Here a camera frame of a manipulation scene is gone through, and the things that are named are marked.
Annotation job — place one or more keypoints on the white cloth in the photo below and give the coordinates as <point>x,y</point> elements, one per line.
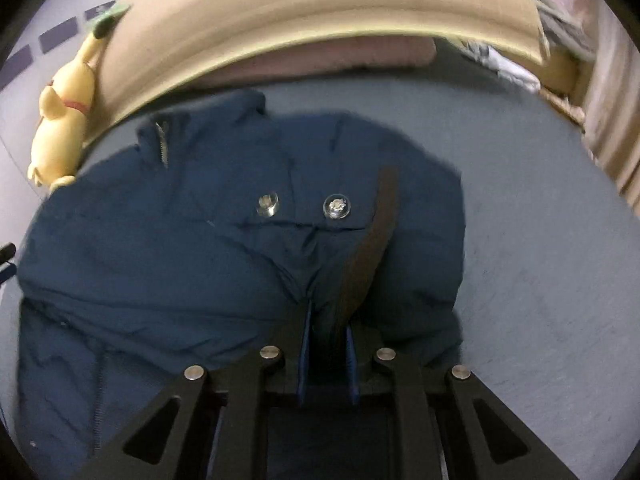
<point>500,67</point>

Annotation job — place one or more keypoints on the pink pillow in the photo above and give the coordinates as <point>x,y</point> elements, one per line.
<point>325,57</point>

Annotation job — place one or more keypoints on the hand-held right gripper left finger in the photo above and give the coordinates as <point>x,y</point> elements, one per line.
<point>304,360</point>

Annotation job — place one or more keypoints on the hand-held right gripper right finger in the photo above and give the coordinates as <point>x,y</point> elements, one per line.
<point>351,365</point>

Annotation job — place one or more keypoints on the yellow plush toy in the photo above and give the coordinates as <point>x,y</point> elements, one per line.
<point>62,120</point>

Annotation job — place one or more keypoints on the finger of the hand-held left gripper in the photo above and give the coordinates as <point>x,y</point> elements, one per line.
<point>6,252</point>

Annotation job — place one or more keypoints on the bed with grey sheet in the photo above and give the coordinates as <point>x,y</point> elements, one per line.
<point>540,260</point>

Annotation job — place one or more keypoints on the purple wall panel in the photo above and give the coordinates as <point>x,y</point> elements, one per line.
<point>58,35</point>
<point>14,66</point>
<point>100,11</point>

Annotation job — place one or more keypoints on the beige curtain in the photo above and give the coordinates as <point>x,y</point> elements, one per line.
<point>615,110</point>

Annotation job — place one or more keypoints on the navy blue jacket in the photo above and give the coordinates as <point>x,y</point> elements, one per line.
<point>175,260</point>

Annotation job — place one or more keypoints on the beige cardboard sheet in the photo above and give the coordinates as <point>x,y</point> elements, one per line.
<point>300,15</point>

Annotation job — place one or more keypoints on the pile of clothes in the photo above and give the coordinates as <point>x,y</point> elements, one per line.
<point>560,15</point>

